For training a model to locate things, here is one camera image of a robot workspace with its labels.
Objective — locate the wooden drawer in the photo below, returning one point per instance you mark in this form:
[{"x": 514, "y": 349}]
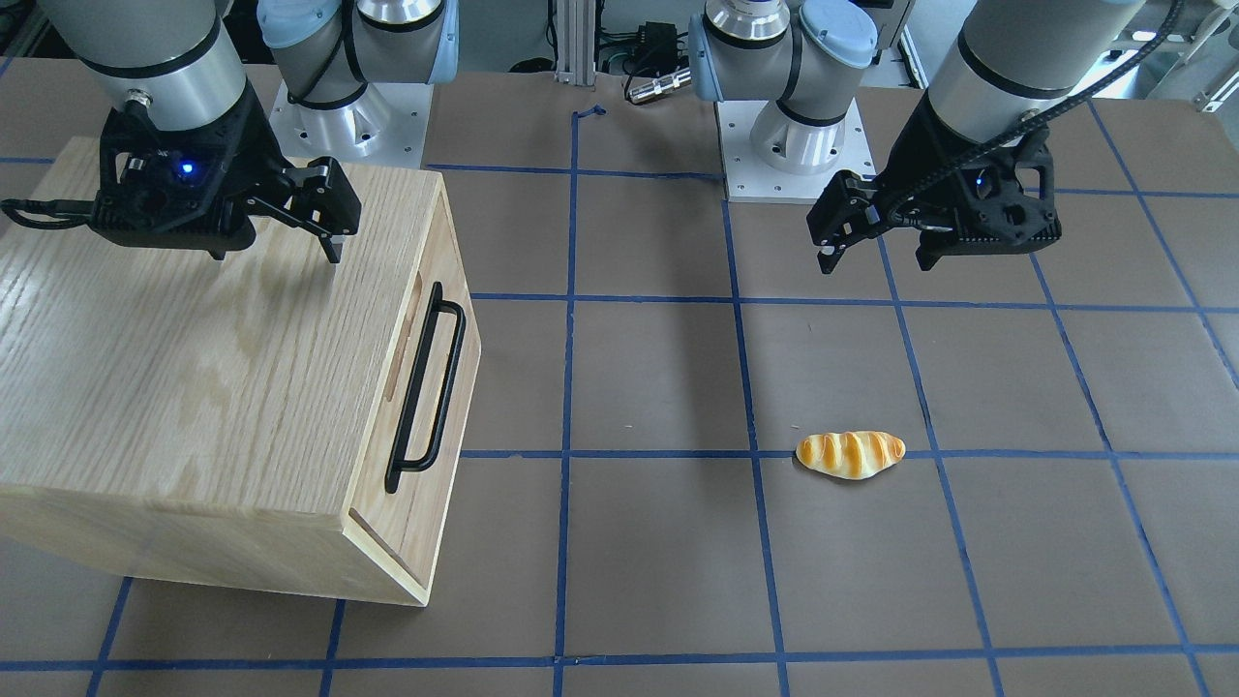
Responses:
[{"x": 411, "y": 457}]

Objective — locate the aluminium frame post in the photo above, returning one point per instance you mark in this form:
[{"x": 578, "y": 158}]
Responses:
[{"x": 575, "y": 36}]

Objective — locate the silver cable connector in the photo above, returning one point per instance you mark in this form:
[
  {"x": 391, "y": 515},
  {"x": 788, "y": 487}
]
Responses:
[{"x": 659, "y": 87}]

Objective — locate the black power adapter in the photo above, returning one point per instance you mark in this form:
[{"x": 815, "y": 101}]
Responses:
[{"x": 657, "y": 49}]

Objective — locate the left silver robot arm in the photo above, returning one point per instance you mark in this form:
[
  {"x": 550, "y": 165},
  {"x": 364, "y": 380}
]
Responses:
[{"x": 1010, "y": 61}]

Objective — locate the light wooden drawer cabinet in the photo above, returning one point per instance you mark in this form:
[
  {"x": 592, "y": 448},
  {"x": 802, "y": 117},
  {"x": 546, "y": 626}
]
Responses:
[{"x": 173, "y": 417}]

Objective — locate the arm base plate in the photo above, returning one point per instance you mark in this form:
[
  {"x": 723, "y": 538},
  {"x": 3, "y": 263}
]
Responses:
[
  {"x": 769, "y": 158},
  {"x": 386, "y": 127}
]

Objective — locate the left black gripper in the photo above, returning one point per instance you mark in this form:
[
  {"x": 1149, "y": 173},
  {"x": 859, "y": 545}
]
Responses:
[{"x": 917, "y": 155}]

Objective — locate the toy bread loaf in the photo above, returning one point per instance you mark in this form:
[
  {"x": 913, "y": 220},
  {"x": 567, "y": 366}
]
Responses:
[{"x": 853, "y": 455}]

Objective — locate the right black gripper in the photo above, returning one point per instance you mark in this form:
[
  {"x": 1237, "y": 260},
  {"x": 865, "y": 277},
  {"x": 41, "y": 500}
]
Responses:
[{"x": 248, "y": 147}]

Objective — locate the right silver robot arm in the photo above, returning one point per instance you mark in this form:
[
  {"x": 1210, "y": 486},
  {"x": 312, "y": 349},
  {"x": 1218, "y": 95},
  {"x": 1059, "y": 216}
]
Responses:
[{"x": 176, "y": 63}]

